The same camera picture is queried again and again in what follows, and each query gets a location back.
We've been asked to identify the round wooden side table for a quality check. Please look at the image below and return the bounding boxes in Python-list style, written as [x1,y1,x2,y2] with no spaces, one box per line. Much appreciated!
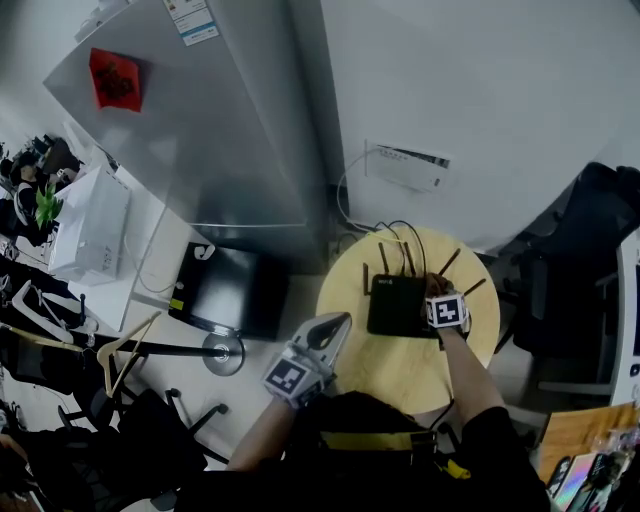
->
[315,225,501,416]

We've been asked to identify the yellow network cable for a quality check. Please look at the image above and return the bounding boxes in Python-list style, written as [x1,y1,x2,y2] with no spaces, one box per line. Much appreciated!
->
[367,229,407,246]

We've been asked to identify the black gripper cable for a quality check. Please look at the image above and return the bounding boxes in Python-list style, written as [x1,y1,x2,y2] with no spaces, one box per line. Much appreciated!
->
[429,397,456,431]

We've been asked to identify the blue white label sticker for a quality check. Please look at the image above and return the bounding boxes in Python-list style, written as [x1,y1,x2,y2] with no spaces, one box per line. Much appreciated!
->
[162,0,221,48]

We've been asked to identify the black white printed case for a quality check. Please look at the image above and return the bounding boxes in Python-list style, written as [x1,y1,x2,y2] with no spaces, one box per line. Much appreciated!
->
[547,455,574,496]

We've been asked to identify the wooden clothes hanger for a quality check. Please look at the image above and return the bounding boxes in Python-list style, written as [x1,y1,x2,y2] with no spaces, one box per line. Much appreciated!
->
[96,310,164,399]
[0,323,84,354]

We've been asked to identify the black coat rack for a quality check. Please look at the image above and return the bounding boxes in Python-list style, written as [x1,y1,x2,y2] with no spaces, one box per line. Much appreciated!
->
[0,319,247,377]

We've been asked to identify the white wall cable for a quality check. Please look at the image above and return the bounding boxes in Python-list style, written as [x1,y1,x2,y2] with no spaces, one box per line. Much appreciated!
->
[335,148,376,232]

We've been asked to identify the green potted plant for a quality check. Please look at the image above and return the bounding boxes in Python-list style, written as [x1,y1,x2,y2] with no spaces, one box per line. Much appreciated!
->
[33,183,65,230]

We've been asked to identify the person's right forearm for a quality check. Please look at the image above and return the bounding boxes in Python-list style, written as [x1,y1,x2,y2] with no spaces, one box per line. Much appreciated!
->
[437,327,506,426]

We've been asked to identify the black curved cable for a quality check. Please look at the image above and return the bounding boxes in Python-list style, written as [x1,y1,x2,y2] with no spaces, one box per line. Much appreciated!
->
[374,219,429,277]

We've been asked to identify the black mesh office chair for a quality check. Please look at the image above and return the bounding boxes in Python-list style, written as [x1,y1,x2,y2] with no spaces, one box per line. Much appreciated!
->
[497,160,640,359]

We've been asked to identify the silver refrigerator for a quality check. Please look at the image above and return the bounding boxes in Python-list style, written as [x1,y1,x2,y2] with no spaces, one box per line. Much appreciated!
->
[42,0,331,274]

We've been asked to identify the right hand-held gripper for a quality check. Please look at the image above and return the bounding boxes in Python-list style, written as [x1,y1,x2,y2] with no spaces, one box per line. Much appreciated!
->
[423,291,472,334]

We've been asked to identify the white carton box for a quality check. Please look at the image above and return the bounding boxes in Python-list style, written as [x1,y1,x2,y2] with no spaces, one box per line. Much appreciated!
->
[48,164,132,287]

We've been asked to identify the black router with antennas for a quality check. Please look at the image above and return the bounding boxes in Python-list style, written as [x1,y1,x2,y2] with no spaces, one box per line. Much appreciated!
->
[361,241,488,340]

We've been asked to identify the orange wooden desk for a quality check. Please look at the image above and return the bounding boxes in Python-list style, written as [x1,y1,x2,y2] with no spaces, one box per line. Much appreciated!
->
[537,402,640,484]

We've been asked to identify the brown knitted cloth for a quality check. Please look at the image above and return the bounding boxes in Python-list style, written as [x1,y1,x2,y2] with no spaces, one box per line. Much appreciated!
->
[423,272,455,300]

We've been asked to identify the white computer desk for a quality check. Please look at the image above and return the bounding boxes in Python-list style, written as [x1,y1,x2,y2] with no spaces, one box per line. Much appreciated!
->
[609,234,640,406]

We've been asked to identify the person's black clothing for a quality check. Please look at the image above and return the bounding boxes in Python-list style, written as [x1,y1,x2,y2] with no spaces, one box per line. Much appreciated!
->
[174,390,551,512]

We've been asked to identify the black swivel chair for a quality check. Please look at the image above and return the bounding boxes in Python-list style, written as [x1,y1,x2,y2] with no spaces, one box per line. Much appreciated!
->
[57,387,231,481]

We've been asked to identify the white wall cable box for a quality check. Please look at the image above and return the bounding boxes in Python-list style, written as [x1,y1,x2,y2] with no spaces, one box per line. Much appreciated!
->
[364,139,454,194]

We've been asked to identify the red paper decoration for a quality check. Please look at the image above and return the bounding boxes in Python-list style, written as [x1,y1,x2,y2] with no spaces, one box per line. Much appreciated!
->
[88,47,151,114]

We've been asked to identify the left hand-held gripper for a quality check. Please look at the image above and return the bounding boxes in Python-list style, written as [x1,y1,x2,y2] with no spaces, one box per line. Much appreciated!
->
[262,312,353,410]

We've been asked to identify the person's left forearm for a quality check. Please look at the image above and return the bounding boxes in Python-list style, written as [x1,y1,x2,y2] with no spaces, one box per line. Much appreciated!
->
[227,397,296,472]

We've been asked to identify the black box with white logo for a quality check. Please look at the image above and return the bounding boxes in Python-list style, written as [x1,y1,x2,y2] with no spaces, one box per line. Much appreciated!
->
[167,241,291,342]

